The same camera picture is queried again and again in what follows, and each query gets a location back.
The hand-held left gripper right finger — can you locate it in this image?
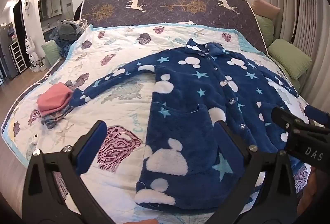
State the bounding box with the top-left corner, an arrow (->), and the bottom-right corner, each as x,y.
213,120 -> 297,224

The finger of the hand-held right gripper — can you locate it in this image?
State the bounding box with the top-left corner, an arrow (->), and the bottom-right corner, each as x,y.
271,107 -> 330,137
304,105 -> 330,126

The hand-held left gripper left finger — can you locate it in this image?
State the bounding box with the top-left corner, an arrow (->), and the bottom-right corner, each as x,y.
22,120 -> 114,224

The blue fleece pajama top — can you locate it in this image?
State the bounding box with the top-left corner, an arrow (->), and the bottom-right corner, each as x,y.
71,38 -> 314,213

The person's right forearm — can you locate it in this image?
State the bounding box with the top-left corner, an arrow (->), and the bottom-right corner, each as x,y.
296,165 -> 321,224

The pile of clothes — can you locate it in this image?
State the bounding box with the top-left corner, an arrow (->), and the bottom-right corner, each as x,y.
50,20 -> 89,55

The folded patterned grey cloth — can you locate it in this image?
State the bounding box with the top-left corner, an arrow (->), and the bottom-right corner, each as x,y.
41,104 -> 75,129

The large green pillow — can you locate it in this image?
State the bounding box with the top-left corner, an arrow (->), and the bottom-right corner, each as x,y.
267,38 -> 312,80

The folded pink cloth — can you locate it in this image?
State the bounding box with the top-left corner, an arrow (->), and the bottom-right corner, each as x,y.
36,82 -> 74,116

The beige curtain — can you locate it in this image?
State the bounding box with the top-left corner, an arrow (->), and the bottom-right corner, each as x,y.
268,0 -> 330,72

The small potted plant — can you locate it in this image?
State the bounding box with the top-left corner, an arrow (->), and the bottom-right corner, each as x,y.
35,56 -> 48,71

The white shell-printed quilt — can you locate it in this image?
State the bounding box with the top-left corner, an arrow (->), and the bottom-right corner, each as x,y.
1,21 -> 314,224

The pink pillow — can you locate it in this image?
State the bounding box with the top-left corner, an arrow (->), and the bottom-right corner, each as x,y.
251,0 -> 281,21

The white shelf rack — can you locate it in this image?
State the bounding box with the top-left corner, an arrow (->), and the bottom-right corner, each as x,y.
9,41 -> 27,72

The white cat figure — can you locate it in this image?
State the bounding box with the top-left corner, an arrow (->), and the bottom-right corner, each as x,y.
24,36 -> 39,72

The grey cabinet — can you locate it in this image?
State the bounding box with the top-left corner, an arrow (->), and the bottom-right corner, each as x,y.
0,23 -> 13,80

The mirror cabinet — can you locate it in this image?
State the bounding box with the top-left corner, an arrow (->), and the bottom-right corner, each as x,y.
39,0 -> 62,19

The deer-printed purple mattress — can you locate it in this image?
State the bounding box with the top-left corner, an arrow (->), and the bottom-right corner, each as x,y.
79,0 -> 269,55

